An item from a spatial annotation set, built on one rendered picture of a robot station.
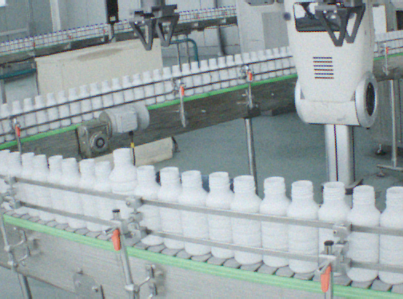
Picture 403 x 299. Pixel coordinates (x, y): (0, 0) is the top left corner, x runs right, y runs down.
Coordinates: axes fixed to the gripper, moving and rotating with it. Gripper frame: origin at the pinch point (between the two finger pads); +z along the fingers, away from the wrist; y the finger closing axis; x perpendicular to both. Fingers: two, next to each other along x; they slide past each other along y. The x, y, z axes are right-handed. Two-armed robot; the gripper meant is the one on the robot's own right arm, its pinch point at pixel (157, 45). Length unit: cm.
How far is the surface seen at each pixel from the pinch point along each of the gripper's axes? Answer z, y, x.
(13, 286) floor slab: 139, -68, -192
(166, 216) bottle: 32.6, 17.4, 11.5
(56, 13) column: -39, -692, -827
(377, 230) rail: 30, 19, 56
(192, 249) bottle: 38.6, 18.1, 17.5
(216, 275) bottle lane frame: 42, 20, 24
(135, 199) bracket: 28.7, 20.3, 6.4
